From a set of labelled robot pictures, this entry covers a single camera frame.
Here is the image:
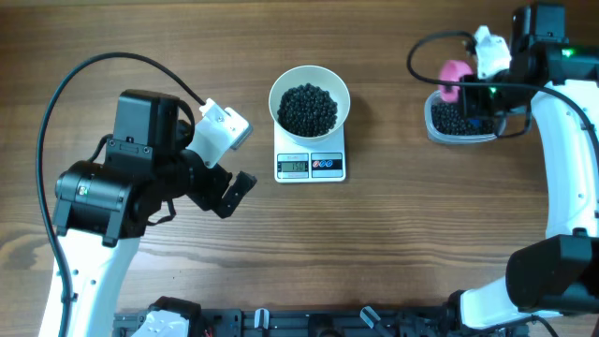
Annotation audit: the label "pink scoop blue handle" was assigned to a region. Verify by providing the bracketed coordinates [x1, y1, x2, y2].
[438, 60, 474, 103]

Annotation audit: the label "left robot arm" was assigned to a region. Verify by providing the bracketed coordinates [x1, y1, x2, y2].
[39, 90, 256, 336]

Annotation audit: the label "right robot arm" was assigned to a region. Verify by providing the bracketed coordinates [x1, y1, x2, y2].
[458, 2, 598, 330]

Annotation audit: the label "white digital kitchen scale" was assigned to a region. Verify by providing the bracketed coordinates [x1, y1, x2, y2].
[274, 125, 346, 183]

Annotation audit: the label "black beans in bowl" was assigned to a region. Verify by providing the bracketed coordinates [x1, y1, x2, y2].
[276, 83, 338, 138]

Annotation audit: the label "white bowl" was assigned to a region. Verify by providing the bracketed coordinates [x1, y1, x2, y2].
[269, 66, 351, 143]

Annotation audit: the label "black beans in container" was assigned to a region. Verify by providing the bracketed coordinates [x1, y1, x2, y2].
[431, 103, 494, 136]

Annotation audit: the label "clear plastic container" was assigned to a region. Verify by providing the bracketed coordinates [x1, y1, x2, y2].
[424, 90, 505, 145]

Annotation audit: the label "right black camera cable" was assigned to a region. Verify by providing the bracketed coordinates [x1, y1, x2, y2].
[405, 30, 599, 155]

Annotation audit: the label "black camera cable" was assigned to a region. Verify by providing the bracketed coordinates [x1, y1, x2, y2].
[405, 30, 599, 155]
[35, 51, 207, 337]

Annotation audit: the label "left black camera cable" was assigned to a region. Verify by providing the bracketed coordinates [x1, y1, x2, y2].
[35, 51, 207, 337]

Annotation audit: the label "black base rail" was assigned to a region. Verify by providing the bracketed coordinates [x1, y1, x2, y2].
[111, 306, 530, 337]

